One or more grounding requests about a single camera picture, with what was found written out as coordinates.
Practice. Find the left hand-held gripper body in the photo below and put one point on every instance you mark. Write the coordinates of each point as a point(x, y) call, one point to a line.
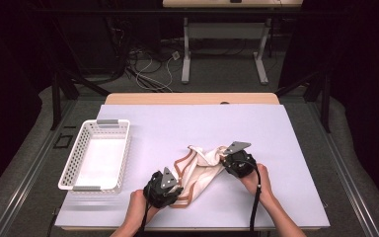
point(158, 194)

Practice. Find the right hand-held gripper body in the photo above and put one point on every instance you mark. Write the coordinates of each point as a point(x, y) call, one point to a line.
point(240, 164)

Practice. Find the cream baby bodysuit brown trim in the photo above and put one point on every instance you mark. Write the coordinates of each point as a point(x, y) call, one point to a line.
point(197, 171)

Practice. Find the white perforated plastic basket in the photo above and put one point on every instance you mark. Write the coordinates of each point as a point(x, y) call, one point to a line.
point(95, 158)

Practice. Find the person's left hand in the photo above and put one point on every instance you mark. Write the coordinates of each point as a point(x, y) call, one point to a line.
point(139, 209)

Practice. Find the person's right hand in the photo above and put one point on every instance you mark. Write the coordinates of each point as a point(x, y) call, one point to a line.
point(260, 186)

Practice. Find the light wooden table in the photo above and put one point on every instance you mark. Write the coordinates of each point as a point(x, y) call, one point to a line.
point(190, 98)

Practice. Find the black metal stand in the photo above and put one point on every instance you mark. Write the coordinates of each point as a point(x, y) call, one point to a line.
point(325, 98)
point(56, 98)

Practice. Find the white power adapter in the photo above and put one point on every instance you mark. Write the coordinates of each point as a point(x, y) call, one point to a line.
point(175, 55)

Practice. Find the white-legged wooden desk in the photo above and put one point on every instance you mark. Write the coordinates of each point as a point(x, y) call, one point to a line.
point(223, 31)

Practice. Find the dark curtain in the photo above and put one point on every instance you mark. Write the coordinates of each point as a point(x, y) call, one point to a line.
point(368, 98)
point(0, 98)

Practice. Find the black horizontal bar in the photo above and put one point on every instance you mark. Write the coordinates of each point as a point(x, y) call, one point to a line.
point(112, 12)

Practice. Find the aluminium floor rail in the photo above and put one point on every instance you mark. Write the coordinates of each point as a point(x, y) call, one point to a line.
point(345, 171)
point(29, 171)

